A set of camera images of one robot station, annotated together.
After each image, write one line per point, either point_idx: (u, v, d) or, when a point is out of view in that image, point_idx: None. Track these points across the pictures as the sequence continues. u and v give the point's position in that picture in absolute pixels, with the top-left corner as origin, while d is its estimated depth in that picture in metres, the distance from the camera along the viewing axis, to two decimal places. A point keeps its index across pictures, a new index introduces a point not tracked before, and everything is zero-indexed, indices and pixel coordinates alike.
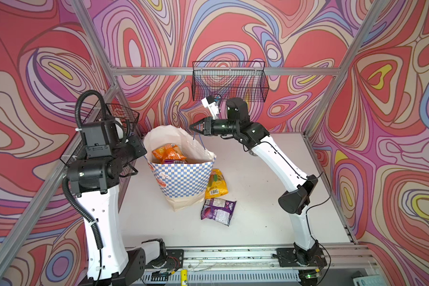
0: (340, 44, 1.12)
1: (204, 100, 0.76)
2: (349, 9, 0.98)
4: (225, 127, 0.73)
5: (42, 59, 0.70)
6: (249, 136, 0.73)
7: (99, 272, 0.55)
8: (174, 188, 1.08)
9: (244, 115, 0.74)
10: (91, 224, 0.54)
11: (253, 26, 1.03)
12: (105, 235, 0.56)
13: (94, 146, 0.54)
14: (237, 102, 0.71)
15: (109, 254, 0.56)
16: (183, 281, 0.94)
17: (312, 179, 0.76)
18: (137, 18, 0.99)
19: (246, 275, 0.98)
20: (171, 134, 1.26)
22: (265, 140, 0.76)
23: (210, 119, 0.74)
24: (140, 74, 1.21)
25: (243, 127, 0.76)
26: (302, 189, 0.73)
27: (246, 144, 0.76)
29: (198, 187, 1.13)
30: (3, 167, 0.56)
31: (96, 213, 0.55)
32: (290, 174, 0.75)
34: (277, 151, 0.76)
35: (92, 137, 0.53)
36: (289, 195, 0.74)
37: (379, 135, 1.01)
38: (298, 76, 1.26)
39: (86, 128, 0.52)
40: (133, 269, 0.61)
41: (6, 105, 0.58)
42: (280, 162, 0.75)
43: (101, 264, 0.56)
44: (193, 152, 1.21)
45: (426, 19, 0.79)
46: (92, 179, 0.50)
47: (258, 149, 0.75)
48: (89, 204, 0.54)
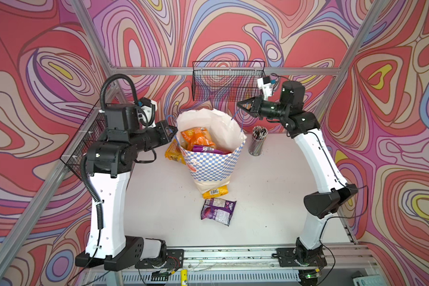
0: (340, 44, 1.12)
1: (261, 80, 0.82)
2: (349, 9, 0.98)
4: (273, 110, 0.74)
5: (42, 59, 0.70)
6: (297, 124, 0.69)
7: (95, 251, 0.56)
8: (205, 172, 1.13)
9: (298, 101, 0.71)
10: (96, 204, 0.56)
11: (253, 26, 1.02)
12: (107, 217, 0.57)
13: (114, 130, 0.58)
14: (294, 85, 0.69)
15: (106, 236, 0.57)
16: (183, 281, 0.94)
17: (351, 187, 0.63)
18: (137, 18, 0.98)
19: (246, 275, 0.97)
20: (199, 117, 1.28)
22: (313, 131, 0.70)
23: (261, 98, 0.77)
24: (140, 74, 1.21)
25: (293, 112, 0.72)
26: (335, 193, 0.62)
27: (291, 130, 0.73)
29: (225, 172, 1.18)
30: (3, 167, 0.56)
31: (103, 195, 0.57)
32: (327, 175, 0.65)
34: (323, 147, 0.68)
35: (112, 121, 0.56)
36: (319, 196, 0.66)
37: (379, 135, 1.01)
38: (298, 76, 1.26)
39: (109, 112, 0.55)
40: (126, 254, 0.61)
41: (7, 106, 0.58)
42: (321, 159, 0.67)
43: (98, 243, 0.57)
44: (226, 133, 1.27)
45: (427, 19, 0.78)
46: (105, 161, 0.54)
47: (302, 140, 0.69)
48: (98, 185, 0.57)
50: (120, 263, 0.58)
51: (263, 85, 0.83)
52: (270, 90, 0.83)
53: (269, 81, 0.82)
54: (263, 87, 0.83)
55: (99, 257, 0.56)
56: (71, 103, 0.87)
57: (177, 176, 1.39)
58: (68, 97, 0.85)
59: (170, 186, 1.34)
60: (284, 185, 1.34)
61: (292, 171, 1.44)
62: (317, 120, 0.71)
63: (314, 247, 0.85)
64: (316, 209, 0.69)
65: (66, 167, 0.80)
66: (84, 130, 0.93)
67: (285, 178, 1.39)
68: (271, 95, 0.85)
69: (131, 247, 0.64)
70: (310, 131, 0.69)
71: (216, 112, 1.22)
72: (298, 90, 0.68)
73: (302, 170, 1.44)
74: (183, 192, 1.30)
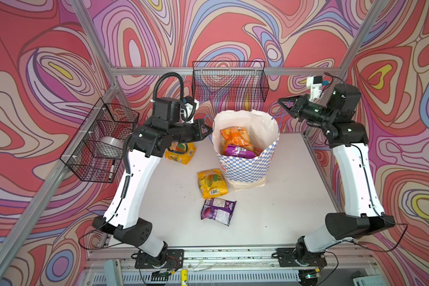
0: (340, 44, 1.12)
1: (311, 78, 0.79)
2: (349, 9, 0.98)
4: (317, 114, 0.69)
5: (41, 59, 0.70)
6: (341, 133, 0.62)
7: (111, 217, 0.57)
8: (235, 173, 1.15)
9: (348, 109, 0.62)
10: (126, 175, 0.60)
11: (253, 26, 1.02)
12: (131, 189, 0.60)
13: (156, 118, 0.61)
14: (348, 89, 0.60)
15: (124, 207, 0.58)
16: (183, 281, 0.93)
17: (387, 218, 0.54)
18: (137, 18, 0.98)
19: (246, 275, 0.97)
20: (239, 117, 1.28)
22: (357, 145, 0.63)
23: (305, 98, 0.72)
24: (140, 74, 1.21)
25: (339, 120, 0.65)
26: (366, 220, 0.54)
27: (330, 140, 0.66)
29: (256, 174, 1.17)
30: (3, 167, 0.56)
31: (133, 169, 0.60)
32: (361, 198, 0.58)
34: (364, 165, 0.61)
35: (158, 110, 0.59)
36: (344, 218, 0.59)
37: (379, 135, 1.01)
38: (298, 76, 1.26)
39: (157, 100, 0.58)
40: (135, 232, 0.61)
41: (7, 106, 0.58)
42: (359, 179, 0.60)
43: (115, 212, 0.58)
44: (266, 133, 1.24)
45: (426, 19, 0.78)
46: (143, 143, 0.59)
47: (341, 152, 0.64)
48: (133, 159, 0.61)
50: (124, 238, 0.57)
51: (311, 84, 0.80)
52: (319, 91, 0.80)
53: (320, 81, 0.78)
54: (311, 87, 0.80)
55: (111, 225, 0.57)
56: (71, 103, 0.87)
57: (177, 176, 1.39)
58: (68, 97, 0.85)
59: (170, 185, 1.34)
60: (283, 185, 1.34)
61: (292, 171, 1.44)
62: (366, 134, 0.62)
63: (315, 252, 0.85)
64: (337, 230, 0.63)
65: (66, 167, 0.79)
66: (85, 130, 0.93)
67: (285, 178, 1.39)
68: (318, 97, 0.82)
69: (139, 229, 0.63)
70: (353, 144, 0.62)
71: (255, 112, 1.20)
72: (351, 98, 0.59)
73: (302, 170, 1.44)
74: (183, 192, 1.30)
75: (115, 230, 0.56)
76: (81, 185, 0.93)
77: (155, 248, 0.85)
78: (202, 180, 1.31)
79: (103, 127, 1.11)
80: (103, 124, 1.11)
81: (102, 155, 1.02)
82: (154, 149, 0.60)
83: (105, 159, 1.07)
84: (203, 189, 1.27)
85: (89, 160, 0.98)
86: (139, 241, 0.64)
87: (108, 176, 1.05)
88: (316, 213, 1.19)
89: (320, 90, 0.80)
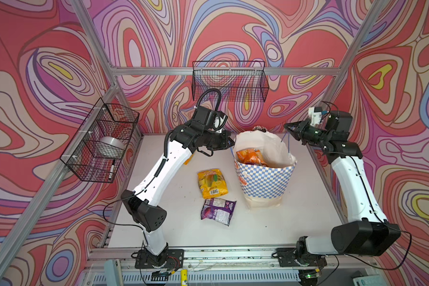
0: (340, 44, 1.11)
1: (311, 108, 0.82)
2: (349, 9, 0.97)
4: (317, 135, 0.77)
5: (42, 59, 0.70)
6: (336, 148, 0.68)
7: (140, 192, 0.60)
8: (255, 187, 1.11)
9: (342, 129, 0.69)
10: (162, 158, 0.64)
11: (253, 26, 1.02)
12: (164, 171, 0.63)
13: (196, 121, 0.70)
14: (341, 113, 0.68)
15: (154, 185, 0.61)
16: (183, 281, 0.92)
17: (391, 226, 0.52)
18: (137, 18, 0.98)
19: (246, 275, 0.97)
20: (253, 139, 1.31)
22: (353, 158, 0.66)
23: (307, 122, 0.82)
24: (140, 74, 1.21)
25: (336, 139, 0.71)
26: (368, 225, 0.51)
27: (328, 154, 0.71)
29: (274, 191, 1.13)
30: (3, 167, 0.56)
31: (170, 155, 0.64)
32: (361, 203, 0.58)
34: (361, 174, 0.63)
35: (199, 114, 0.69)
36: (347, 225, 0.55)
37: (379, 135, 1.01)
38: (298, 76, 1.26)
39: (202, 108, 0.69)
40: (154, 213, 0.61)
41: (7, 106, 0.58)
42: (357, 186, 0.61)
43: (145, 187, 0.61)
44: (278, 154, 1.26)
45: (427, 19, 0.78)
46: (183, 139, 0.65)
47: (338, 164, 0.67)
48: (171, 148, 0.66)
50: (146, 214, 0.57)
51: (313, 112, 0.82)
52: (319, 118, 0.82)
53: (320, 110, 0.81)
54: (313, 115, 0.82)
55: (138, 199, 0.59)
56: (71, 103, 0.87)
57: (177, 176, 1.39)
58: (68, 97, 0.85)
59: (170, 186, 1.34)
60: None
61: (292, 171, 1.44)
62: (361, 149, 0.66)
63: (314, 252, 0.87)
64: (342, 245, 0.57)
65: (66, 166, 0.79)
66: (84, 130, 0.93)
67: None
68: (319, 123, 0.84)
69: (158, 212, 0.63)
70: (349, 156, 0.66)
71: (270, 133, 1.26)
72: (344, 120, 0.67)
73: (302, 170, 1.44)
74: (183, 192, 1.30)
75: (140, 204, 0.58)
76: (81, 184, 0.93)
77: (158, 244, 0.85)
78: (202, 180, 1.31)
79: (103, 127, 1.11)
80: (103, 124, 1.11)
81: (102, 155, 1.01)
82: (190, 145, 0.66)
83: (105, 159, 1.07)
84: (203, 189, 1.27)
85: (89, 159, 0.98)
86: (154, 226, 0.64)
87: (108, 176, 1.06)
88: (316, 213, 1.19)
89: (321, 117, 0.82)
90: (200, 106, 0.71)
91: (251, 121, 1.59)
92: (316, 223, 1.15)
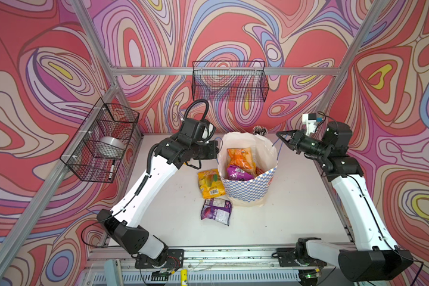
0: (340, 44, 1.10)
1: (306, 115, 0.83)
2: (349, 9, 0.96)
4: (313, 148, 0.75)
5: (42, 59, 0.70)
6: (336, 165, 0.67)
7: (118, 212, 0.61)
8: (232, 192, 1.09)
9: (341, 144, 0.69)
10: (145, 174, 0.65)
11: (253, 26, 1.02)
12: (145, 189, 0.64)
13: (183, 134, 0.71)
14: (340, 127, 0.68)
15: (134, 205, 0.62)
16: (183, 281, 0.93)
17: (403, 254, 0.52)
18: (137, 18, 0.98)
19: (246, 275, 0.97)
20: (244, 139, 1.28)
22: (354, 176, 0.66)
23: (302, 132, 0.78)
24: (140, 74, 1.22)
25: (333, 154, 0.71)
26: (379, 254, 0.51)
27: (327, 172, 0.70)
29: (252, 195, 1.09)
30: (3, 167, 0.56)
31: (153, 171, 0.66)
32: (369, 229, 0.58)
34: (364, 195, 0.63)
35: (186, 128, 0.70)
36: (356, 252, 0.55)
37: (379, 135, 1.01)
38: (298, 76, 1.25)
39: (188, 122, 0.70)
40: (135, 235, 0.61)
41: (7, 106, 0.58)
42: (363, 210, 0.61)
43: (124, 207, 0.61)
44: (267, 157, 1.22)
45: (426, 19, 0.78)
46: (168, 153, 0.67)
47: (340, 184, 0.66)
48: (155, 163, 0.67)
50: (123, 236, 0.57)
51: (307, 120, 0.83)
52: (314, 127, 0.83)
53: (314, 118, 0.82)
54: (307, 123, 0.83)
55: (117, 220, 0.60)
56: (71, 103, 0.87)
57: (177, 176, 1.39)
58: (68, 97, 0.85)
59: (170, 186, 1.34)
60: (283, 186, 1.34)
61: (292, 171, 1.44)
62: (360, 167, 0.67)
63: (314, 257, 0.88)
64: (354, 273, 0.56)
65: (66, 166, 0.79)
66: (84, 130, 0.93)
67: (285, 179, 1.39)
68: (314, 131, 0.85)
69: (138, 235, 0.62)
70: (350, 174, 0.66)
71: (258, 136, 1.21)
72: (342, 134, 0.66)
73: (302, 170, 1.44)
74: (183, 192, 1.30)
75: (118, 224, 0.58)
76: (81, 184, 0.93)
77: (156, 248, 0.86)
78: (202, 180, 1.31)
79: (103, 127, 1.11)
80: (103, 124, 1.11)
81: (102, 155, 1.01)
82: (176, 159, 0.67)
83: (105, 159, 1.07)
84: (203, 189, 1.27)
85: (89, 159, 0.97)
86: (133, 248, 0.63)
87: (108, 176, 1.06)
88: (316, 213, 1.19)
89: (316, 126, 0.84)
90: (187, 119, 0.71)
91: (251, 121, 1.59)
92: (316, 223, 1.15)
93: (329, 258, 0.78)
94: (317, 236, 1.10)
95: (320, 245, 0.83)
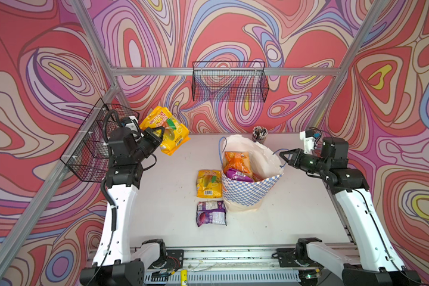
0: (340, 44, 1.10)
1: (303, 133, 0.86)
2: (349, 9, 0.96)
4: (313, 164, 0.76)
5: (42, 59, 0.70)
6: (341, 179, 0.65)
7: (103, 259, 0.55)
8: (233, 194, 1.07)
9: (340, 156, 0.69)
10: (112, 208, 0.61)
11: (253, 26, 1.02)
12: (121, 219, 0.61)
13: (120, 155, 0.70)
14: (335, 140, 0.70)
15: (117, 240, 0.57)
16: (183, 281, 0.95)
17: (409, 274, 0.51)
18: (137, 17, 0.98)
19: (246, 276, 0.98)
20: (245, 143, 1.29)
22: (360, 190, 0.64)
23: (301, 151, 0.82)
24: (140, 74, 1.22)
25: (334, 168, 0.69)
26: (386, 276, 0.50)
27: (332, 185, 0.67)
29: (252, 200, 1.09)
30: (3, 167, 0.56)
31: (118, 201, 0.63)
32: (375, 248, 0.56)
34: (370, 212, 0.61)
35: (118, 149, 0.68)
36: (363, 273, 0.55)
37: (379, 135, 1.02)
38: (298, 76, 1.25)
39: (113, 143, 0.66)
40: (133, 269, 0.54)
41: (7, 106, 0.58)
42: (368, 226, 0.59)
43: (108, 249, 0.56)
44: (265, 164, 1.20)
45: (426, 20, 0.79)
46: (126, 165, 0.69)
47: (344, 198, 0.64)
48: (114, 193, 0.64)
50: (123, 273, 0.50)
51: (304, 137, 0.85)
52: (311, 144, 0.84)
53: (312, 134, 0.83)
54: (305, 140, 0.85)
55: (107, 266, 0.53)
56: (71, 103, 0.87)
57: (177, 176, 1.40)
58: (68, 98, 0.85)
59: (170, 186, 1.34)
60: (283, 186, 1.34)
61: (292, 171, 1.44)
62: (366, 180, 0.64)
63: (313, 258, 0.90)
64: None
65: (66, 166, 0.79)
66: (85, 130, 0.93)
67: (285, 179, 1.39)
68: (312, 148, 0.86)
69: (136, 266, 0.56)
70: (355, 189, 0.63)
71: (259, 144, 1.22)
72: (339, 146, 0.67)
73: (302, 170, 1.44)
74: (183, 192, 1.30)
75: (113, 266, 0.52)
76: (81, 185, 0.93)
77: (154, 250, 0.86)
78: (201, 179, 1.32)
79: None
80: None
81: (102, 155, 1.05)
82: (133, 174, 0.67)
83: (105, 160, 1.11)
84: (199, 187, 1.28)
85: (89, 160, 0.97)
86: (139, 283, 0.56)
87: None
88: (316, 214, 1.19)
89: (314, 142, 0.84)
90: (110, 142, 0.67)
91: (251, 121, 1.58)
92: (316, 223, 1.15)
93: (328, 265, 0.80)
94: (317, 235, 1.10)
95: (322, 252, 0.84)
